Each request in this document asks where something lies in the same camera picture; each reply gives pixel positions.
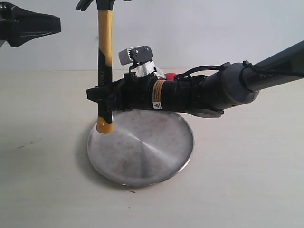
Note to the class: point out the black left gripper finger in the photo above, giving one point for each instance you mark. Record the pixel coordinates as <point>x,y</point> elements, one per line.
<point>19,26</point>

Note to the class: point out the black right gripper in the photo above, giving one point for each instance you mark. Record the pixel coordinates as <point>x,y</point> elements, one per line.
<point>126,94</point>

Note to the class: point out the yellow black claw hammer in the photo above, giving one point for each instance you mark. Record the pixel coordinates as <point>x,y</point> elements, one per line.
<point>105,58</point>

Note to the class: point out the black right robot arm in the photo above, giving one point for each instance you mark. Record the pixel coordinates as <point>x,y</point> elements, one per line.
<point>204,91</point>

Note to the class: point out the red dome push button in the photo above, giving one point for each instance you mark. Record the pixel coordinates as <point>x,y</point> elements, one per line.
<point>167,76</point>

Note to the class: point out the round stainless steel plate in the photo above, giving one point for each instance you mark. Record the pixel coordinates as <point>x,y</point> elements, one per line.
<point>145,148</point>

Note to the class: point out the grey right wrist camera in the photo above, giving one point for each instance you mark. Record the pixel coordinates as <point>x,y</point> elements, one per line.
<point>141,58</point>

